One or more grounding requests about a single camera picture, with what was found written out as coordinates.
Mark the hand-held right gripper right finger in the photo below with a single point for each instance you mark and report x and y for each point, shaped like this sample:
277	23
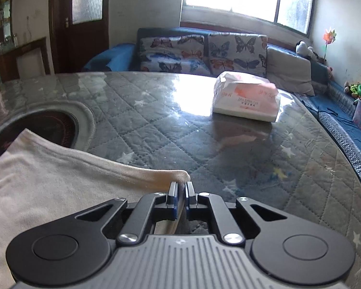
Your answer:
187	200

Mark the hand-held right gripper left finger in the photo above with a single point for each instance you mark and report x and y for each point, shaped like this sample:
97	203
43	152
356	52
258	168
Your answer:
175	200

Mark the white cloth garment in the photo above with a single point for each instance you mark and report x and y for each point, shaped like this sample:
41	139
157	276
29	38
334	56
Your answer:
48	186

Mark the white pink tissue pack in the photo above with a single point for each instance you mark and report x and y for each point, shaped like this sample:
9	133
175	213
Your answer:
246	94

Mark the butterfly print cushion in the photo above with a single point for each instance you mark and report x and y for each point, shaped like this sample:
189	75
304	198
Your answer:
237	53
171	54

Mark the blue blanket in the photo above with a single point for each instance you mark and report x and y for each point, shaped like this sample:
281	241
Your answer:
114	58

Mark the black round induction cooker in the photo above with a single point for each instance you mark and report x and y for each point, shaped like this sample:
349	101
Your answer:
36	129

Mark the plain grey cushion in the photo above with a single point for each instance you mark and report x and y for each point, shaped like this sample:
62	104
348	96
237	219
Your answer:
290	66

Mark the dark blue sofa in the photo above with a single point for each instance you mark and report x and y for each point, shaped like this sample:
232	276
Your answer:
340	120

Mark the white plush toy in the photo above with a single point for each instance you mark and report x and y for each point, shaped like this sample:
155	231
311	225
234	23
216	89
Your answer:
304	49

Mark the small toy figures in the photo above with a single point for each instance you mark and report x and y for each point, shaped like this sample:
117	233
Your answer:
350	88

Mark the white panel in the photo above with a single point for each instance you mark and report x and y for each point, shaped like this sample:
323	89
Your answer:
31	63

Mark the dark wooden door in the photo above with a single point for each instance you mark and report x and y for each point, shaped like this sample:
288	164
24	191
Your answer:
78	21

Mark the colourful pinwheel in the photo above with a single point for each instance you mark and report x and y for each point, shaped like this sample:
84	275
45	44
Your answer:
329	37

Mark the dark wooden cabinet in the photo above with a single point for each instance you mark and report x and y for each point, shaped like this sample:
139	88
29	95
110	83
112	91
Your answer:
6	36

